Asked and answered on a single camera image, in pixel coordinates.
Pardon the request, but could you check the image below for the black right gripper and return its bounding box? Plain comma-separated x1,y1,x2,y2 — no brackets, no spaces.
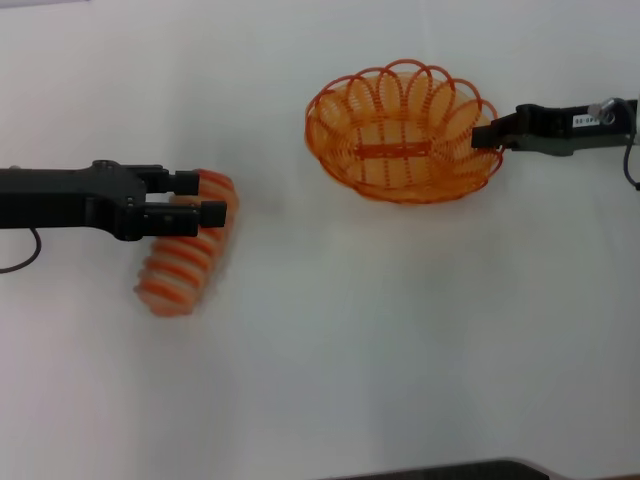
470,102,635,158

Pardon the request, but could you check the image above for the silver cable connector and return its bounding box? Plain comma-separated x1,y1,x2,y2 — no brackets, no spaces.
588,96,632,125

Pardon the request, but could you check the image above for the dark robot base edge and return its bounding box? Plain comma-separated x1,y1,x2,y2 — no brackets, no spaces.
319,456,567,480

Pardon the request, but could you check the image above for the orange plastic wire basket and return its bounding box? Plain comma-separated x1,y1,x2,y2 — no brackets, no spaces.
304,58,506,206

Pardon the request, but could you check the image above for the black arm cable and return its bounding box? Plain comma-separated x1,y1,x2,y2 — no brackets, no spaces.
0,227,43,274
621,141,640,192

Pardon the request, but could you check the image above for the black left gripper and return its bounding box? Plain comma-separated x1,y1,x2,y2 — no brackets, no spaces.
0,159,228,243

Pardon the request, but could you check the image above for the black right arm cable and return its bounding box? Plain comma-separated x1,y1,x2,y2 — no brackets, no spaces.
621,141,640,192

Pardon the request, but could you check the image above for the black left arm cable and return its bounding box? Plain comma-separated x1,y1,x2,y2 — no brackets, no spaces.
0,227,43,274

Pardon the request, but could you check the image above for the orange cream striped bread roll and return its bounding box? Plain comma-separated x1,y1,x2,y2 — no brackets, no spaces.
133,168,241,319

